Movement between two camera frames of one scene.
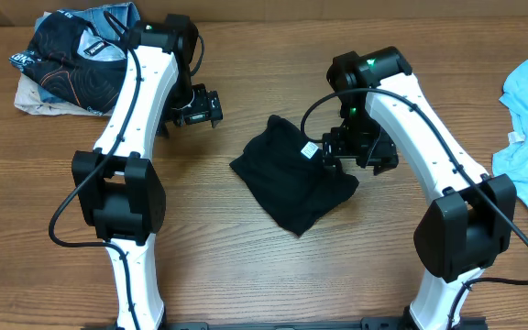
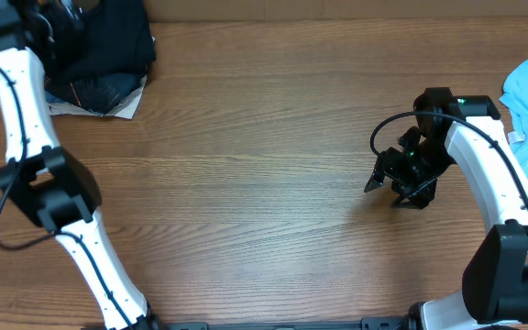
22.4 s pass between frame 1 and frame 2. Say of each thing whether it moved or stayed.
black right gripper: moved
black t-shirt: moved
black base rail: stayed
